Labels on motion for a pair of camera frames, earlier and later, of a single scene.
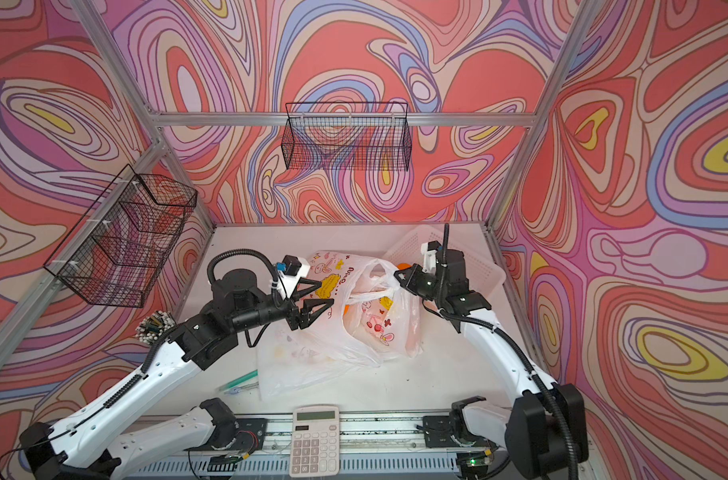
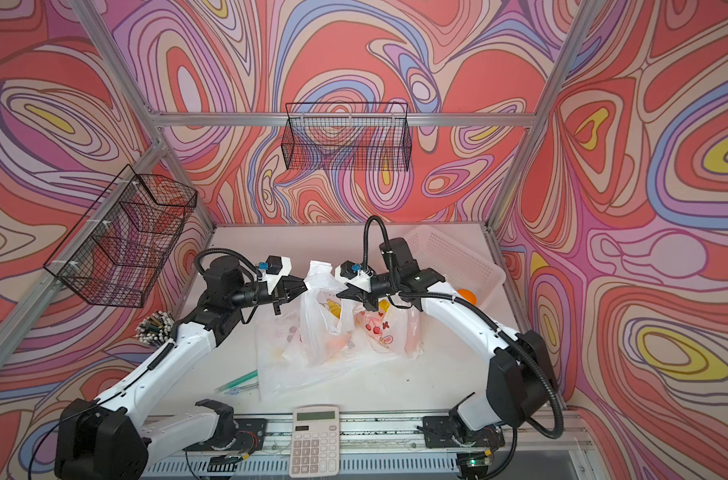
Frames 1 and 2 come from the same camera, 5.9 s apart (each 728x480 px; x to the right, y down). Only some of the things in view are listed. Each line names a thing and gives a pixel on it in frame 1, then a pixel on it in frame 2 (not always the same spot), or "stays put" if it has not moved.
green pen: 240,380 stays put
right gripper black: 410,284 → 359,295
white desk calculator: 314,448 stays put
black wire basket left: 117,253 stays put
